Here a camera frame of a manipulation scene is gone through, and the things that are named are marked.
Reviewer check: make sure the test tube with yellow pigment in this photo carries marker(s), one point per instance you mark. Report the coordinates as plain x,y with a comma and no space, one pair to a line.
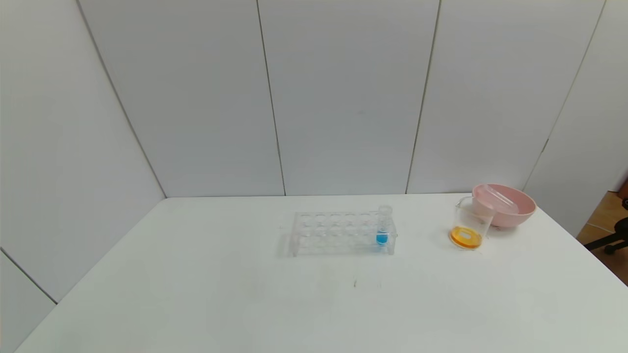
503,197

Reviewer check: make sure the test tube with red pigment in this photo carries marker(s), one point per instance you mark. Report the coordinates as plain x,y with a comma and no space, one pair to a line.
498,207

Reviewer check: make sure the test tube with blue pigment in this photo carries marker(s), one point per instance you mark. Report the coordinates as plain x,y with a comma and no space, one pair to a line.
382,239

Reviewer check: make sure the pink plastic bowl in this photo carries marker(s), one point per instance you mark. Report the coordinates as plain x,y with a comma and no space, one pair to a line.
520,213

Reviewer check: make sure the clear glass beaker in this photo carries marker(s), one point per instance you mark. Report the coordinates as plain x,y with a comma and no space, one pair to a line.
466,238

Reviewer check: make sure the black office chair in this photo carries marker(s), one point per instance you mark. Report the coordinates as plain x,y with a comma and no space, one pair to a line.
611,240

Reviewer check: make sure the clear acrylic test tube rack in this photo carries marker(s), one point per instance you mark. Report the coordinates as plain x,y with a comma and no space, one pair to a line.
319,242

